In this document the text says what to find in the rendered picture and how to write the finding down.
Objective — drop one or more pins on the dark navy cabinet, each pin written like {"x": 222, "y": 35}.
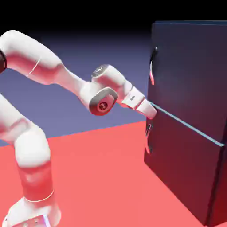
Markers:
{"x": 195, "y": 159}

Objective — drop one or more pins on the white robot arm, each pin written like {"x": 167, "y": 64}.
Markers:
{"x": 35, "y": 58}

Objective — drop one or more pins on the dark navy cabinet door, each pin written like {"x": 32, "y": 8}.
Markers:
{"x": 180, "y": 159}
{"x": 186, "y": 71}

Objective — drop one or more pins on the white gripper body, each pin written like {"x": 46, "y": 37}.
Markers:
{"x": 146, "y": 108}

